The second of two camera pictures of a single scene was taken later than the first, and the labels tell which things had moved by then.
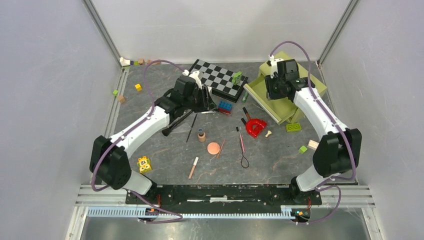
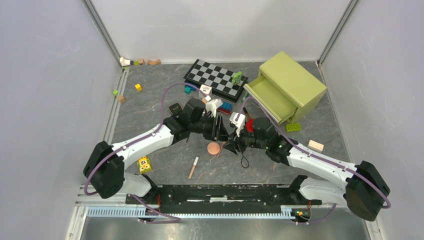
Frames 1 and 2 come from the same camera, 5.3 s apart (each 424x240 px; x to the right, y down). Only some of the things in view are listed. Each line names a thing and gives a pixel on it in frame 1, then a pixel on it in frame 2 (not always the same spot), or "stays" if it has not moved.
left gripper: [202, 93] → [218, 132]
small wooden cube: [121, 99] stays
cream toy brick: [313, 144] stays
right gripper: [269, 80] → [232, 144]
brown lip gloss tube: [246, 113] stays
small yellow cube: [138, 87] stays
